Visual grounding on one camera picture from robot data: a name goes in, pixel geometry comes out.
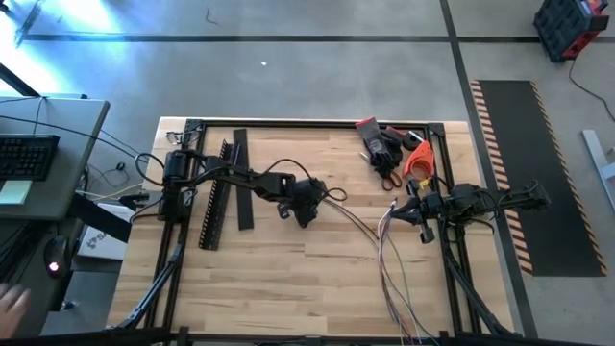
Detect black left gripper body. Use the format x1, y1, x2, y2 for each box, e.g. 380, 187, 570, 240
286, 177, 331, 218

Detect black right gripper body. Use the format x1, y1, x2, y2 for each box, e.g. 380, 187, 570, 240
406, 180, 448, 227

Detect multicoloured wire bundle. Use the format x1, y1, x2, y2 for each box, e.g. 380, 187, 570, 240
376, 196, 441, 346

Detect black duct cover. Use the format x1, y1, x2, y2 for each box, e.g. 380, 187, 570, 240
233, 128, 255, 231

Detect black slotted cable duct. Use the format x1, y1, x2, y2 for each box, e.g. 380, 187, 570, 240
198, 137, 237, 252

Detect orange tape dispenser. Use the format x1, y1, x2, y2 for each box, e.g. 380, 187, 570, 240
402, 139, 436, 182

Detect black tape roll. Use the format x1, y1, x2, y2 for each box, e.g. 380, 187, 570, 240
402, 130, 427, 151

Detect black red work glove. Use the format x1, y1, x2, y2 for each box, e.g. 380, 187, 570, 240
383, 125, 408, 145

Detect grey red work glove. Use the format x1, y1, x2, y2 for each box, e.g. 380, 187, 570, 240
355, 115, 404, 180

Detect black striped floor mat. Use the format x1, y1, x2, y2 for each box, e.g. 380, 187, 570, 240
469, 79, 609, 279

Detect grey metal beam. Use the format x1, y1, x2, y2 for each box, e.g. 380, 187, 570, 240
580, 128, 615, 215

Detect white cardboard box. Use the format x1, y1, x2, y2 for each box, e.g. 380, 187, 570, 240
76, 201, 135, 261

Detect black red tool case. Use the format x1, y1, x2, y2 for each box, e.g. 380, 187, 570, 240
531, 0, 611, 62

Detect light grey desk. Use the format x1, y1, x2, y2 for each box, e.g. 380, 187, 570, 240
0, 95, 111, 222

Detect black computer mouse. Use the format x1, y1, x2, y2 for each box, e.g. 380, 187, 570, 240
42, 235, 71, 279

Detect dark grey side desk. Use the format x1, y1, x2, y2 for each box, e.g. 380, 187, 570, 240
0, 218, 86, 337

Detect black keyboard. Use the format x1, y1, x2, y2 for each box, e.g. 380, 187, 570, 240
0, 134, 62, 183

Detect green sticky note pad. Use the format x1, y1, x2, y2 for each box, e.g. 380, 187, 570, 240
0, 180, 34, 207

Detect person's hand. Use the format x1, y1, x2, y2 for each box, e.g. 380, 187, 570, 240
0, 283, 33, 340

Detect red handled scissors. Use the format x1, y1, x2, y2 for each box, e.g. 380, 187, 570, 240
358, 151, 404, 192

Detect black aluminium table frame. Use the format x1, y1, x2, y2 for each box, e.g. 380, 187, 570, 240
103, 117, 520, 346

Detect black floor cable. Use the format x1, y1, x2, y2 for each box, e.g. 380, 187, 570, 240
568, 57, 615, 124

